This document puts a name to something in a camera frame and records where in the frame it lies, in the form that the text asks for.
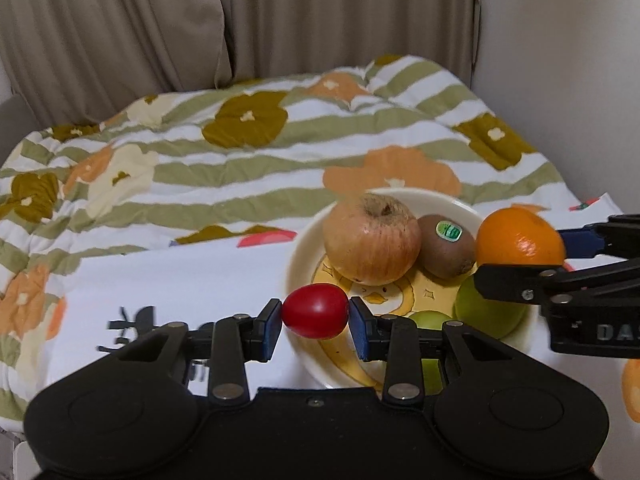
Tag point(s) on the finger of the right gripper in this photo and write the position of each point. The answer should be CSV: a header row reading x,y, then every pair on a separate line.
x,y
619,237
538,284

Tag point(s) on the brown kiwi with sticker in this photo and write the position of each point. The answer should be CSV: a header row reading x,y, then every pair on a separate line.
x,y
447,248

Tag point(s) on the red wrinkled apple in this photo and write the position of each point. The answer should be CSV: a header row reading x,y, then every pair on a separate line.
x,y
371,239

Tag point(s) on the floral striped quilt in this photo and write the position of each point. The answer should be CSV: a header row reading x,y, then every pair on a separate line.
x,y
258,157

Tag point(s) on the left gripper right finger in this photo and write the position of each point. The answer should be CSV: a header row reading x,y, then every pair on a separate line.
x,y
395,341

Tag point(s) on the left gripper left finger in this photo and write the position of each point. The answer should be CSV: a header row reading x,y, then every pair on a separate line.
x,y
238,339

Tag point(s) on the grey bed headboard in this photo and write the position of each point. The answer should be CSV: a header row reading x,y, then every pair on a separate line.
x,y
16,122

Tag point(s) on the cream duck-print plate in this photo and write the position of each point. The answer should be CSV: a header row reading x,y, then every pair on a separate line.
x,y
334,362

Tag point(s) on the beige curtain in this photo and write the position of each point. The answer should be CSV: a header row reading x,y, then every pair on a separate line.
x,y
85,60

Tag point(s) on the orange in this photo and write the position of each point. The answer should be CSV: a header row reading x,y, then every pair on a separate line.
x,y
518,236

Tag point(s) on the cherry tomato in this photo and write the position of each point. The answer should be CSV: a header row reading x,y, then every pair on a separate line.
x,y
316,311

